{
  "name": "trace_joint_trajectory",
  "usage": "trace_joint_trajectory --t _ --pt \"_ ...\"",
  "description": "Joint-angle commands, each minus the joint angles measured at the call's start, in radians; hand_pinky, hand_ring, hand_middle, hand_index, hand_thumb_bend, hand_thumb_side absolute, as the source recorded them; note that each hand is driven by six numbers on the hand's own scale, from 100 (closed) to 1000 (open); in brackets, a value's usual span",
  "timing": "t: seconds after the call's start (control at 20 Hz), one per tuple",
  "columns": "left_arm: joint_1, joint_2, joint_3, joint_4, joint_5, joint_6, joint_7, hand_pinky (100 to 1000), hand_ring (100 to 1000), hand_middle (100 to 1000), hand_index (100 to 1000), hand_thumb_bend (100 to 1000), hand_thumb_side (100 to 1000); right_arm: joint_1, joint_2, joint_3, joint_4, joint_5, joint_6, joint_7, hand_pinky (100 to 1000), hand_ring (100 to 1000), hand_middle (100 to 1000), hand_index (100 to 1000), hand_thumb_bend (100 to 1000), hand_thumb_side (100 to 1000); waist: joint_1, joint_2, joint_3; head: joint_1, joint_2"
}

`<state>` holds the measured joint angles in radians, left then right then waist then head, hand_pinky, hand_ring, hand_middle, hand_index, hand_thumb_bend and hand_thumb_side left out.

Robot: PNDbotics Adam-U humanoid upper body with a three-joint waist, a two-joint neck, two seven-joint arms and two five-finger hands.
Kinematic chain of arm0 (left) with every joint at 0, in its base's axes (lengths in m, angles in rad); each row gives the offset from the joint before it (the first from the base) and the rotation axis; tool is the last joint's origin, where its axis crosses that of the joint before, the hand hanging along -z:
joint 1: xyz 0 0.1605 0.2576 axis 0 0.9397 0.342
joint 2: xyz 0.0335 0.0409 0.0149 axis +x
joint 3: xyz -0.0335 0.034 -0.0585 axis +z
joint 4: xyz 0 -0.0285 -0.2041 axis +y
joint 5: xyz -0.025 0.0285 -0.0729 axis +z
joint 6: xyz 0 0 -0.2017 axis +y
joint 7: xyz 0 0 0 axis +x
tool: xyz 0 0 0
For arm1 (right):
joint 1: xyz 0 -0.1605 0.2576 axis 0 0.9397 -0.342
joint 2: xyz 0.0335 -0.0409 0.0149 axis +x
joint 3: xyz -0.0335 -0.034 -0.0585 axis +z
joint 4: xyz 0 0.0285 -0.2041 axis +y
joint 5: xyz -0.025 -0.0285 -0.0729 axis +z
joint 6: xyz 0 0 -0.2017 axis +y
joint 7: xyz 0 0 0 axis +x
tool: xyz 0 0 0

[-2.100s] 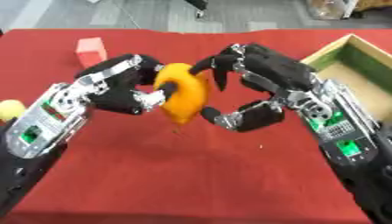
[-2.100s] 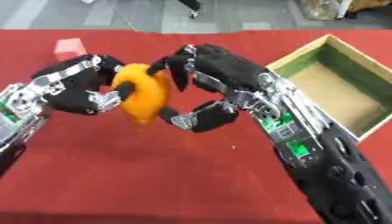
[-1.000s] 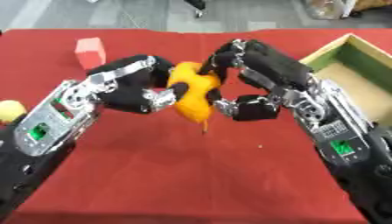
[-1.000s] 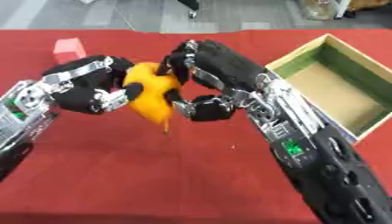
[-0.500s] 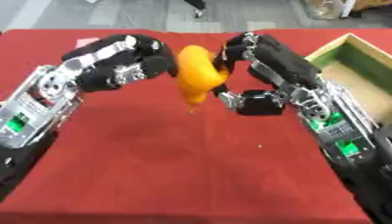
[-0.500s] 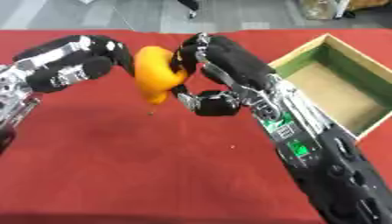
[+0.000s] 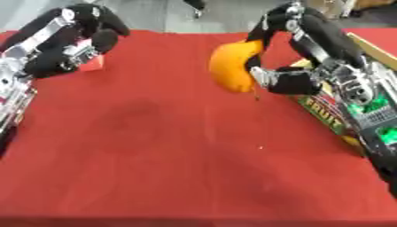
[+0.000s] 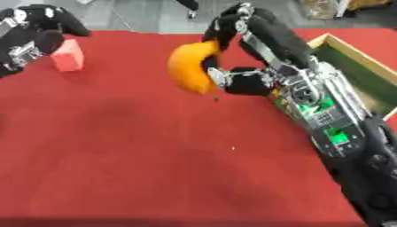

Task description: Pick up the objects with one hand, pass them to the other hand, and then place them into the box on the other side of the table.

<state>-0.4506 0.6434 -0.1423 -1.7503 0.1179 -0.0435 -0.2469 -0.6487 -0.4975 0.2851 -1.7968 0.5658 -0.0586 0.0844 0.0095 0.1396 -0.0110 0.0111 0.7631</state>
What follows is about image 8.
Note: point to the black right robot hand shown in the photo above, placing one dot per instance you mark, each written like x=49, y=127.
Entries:
x=269, y=38

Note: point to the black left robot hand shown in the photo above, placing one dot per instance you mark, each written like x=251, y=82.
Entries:
x=39, y=25

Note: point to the yellow toy banana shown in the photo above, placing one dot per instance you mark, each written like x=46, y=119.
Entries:
x=190, y=67

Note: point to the cardboard box with green inside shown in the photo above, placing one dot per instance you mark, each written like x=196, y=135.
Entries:
x=362, y=68

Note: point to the red rectangular block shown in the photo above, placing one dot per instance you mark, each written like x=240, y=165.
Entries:
x=68, y=56

